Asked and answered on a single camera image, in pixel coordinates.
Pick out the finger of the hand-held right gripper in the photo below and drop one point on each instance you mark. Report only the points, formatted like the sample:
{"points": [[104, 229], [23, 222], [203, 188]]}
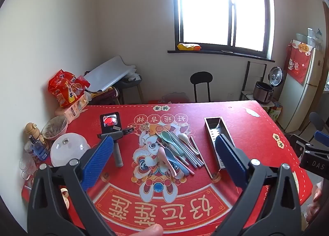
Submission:
{"points": [[322, 136], [302, 144]]}

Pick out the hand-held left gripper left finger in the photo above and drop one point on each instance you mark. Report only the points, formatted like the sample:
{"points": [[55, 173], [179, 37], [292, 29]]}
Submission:
{"points": [[99, 159]]}

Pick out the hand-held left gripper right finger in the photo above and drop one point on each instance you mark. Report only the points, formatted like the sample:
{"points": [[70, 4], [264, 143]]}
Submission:
{"points": [[231, 159]]}

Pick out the single pink chopstick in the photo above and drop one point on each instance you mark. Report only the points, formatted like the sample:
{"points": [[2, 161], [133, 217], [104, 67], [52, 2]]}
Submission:
{"points": [[201, 159]]}

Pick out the stainless steel utensil tray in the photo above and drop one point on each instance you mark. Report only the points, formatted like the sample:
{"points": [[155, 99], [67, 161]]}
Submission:
{"points": [[213, 125]]}

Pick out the white plastic spoon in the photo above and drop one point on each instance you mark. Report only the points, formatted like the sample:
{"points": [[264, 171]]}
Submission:
{"points": [[183, 137]]}

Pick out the blue plastic spoon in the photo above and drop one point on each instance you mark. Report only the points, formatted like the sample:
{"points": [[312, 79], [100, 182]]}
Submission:
{"points": [[177, 165]]}

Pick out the pink plastic spoon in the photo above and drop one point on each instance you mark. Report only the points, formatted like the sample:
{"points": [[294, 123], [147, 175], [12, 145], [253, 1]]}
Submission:
{"points": [[164, 156]]}

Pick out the green plastic spoon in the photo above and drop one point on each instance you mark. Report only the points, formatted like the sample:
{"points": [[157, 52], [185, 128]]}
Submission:
{"points": [[164, 135]]}

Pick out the person's right hand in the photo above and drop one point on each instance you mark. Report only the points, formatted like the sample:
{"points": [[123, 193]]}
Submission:
{"points": [[318, 192]]}

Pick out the dark grey chair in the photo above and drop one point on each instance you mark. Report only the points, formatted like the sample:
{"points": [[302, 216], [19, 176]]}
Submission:
{"points": [[317, 121]]}

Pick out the clear plastic dome lid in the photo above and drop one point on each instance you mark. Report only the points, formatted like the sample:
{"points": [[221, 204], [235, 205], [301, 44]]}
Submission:
{"points": [[69, 148]]}

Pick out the red printed table mat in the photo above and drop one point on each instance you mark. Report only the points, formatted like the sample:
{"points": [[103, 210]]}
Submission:
{"points": [[244, 128]]}

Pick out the green bag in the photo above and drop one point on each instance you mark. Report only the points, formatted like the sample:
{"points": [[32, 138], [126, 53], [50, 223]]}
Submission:
{"points": [[275, 112]]}

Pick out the cream refrigerator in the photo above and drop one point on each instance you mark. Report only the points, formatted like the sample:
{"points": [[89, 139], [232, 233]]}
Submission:
{"points": [[303, 97]]}

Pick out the glass bowl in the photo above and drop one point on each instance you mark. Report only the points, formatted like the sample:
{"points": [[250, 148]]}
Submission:
{"points": [[54, 127]]}

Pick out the blue bottle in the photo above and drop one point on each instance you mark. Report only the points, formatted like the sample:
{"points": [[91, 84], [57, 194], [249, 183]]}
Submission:
{"points": [[38, 150]]}

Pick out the dark red cloth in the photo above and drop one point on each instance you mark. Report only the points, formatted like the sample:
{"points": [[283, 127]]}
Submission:
{"points": [[105, 96]]}

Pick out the silver rice cooker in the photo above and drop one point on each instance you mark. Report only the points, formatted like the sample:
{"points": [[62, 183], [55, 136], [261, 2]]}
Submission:
{"points": [[264, 89]]}

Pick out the clear glass mug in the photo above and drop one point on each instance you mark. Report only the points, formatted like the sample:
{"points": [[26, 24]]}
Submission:
{"points": [[27, 165]]}

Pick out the red snack bag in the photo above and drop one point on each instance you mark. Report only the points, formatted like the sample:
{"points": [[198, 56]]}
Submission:
{"points": [[64, 89]]}

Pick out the red printed fridge cover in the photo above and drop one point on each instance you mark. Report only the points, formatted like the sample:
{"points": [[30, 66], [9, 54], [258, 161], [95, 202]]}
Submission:
{"points": [[299, 58]]}

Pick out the black round back chair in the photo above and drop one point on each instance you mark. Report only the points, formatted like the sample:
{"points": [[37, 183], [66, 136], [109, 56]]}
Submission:
{"points": [[201, 82]]}

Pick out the wooden leg stool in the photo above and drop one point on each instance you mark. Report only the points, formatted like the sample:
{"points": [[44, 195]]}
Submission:
{"points": [[131, 82]]}

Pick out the grey rolled sheet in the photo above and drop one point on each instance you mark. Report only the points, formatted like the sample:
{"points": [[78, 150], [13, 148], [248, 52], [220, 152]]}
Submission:
{"points": [[110, 71]]}

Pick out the black metal rack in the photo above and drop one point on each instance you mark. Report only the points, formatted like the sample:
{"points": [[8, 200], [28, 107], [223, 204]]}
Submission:
{"points": [[249, 71]]}

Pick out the clear plastic containers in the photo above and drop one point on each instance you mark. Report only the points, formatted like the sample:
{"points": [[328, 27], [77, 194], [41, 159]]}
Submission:
{"points": [[309, 35]]}

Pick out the yellow orange packet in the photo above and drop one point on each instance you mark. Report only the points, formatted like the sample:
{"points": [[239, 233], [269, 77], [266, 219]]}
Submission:
{"points": [[189, 46]]}

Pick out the black frame window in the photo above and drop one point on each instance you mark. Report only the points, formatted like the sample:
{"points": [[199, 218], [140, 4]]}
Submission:
{"points": [[221, 7]]}

